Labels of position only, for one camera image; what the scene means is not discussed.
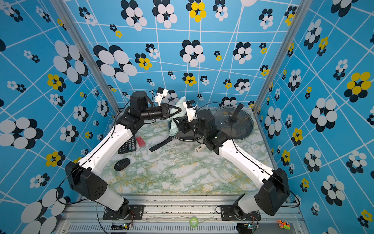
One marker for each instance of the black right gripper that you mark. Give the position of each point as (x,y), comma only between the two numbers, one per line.
(185,124)

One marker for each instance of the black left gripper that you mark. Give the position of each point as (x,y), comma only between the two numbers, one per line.
(165,111)

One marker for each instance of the glass lid of wok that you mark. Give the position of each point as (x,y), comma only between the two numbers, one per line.
(234,121)

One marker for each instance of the light green cloth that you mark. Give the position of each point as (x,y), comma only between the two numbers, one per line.
(173,126)

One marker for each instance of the glass lid of frying pan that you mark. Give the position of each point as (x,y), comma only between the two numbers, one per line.
(196,130)

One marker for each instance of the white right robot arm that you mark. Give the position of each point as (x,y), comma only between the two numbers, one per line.
(273,184)

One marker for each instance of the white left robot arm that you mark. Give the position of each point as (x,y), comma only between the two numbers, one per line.
(84,176)

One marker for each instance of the black frying pan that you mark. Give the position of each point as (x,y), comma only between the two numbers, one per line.
(189,137)

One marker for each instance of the black desktop calculator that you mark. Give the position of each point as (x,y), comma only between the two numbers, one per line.
(128,146)

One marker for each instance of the black computer mouse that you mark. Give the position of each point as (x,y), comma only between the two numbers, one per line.
(122,164)

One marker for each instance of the green tape roll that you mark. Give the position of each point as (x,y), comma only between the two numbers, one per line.
(194,222)

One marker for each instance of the left green circuit board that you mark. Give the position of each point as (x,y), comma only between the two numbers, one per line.
(120,227)

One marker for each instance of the green circuit board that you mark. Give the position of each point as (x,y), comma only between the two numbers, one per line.
(244,228)
(120,227)

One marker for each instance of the right green circuit board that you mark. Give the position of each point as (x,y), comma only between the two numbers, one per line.
(244,228)

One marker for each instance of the orange toy car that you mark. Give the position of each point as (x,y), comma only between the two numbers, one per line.
(284,224)

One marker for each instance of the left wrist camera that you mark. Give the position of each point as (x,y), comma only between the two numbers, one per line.
(160,95)

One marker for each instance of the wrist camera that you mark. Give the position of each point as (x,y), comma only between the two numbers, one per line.
(190,108)
(160,95)

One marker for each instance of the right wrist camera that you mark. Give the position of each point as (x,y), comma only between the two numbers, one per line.
(190,108)

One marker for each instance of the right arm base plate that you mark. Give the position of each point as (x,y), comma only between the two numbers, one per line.
(233,213)

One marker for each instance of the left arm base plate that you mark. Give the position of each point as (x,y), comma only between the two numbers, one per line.
(128,212)

